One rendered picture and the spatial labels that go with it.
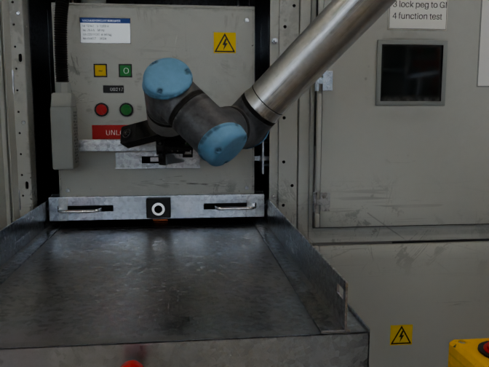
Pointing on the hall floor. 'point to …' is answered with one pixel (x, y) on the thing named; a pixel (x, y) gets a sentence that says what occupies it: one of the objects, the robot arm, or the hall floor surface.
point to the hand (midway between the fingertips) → (162, 159)
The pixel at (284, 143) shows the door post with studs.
